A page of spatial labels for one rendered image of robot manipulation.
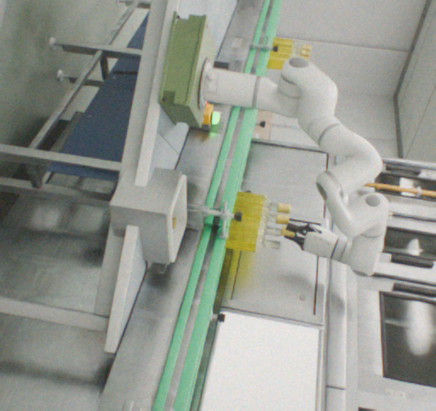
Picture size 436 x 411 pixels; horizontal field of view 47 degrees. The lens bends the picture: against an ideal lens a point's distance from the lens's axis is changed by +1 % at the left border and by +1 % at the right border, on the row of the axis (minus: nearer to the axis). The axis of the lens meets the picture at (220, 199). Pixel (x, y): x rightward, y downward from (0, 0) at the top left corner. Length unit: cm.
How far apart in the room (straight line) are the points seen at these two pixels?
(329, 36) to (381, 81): 110
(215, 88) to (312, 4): 625
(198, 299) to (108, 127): 77
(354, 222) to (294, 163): 93
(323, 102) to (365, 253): 46
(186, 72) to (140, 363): 78
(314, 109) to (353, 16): 642
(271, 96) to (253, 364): 80
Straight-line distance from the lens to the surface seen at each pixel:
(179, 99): 137
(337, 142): 133
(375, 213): 137
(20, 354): 172
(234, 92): 147
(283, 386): 157
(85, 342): 168
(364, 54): 803
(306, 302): 173
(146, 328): 144
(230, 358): 159
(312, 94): 135
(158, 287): 150
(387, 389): 169
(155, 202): 134
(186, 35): 142
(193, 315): 147
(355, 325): 175
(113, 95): 210
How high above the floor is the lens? 110
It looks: 6 degrees down
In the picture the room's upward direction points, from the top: 99 degrees clockwise
